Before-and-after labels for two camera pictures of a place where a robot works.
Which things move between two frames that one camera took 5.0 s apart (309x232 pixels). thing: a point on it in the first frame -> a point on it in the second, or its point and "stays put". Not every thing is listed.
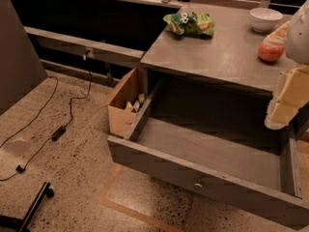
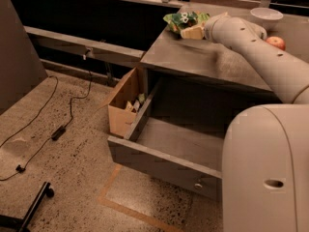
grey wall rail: x=86 y=47 stays put
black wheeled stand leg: x=21 y=224 stays put
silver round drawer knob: x=198 y=186 stays put
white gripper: x=299 y=38 -> x=210 y=26
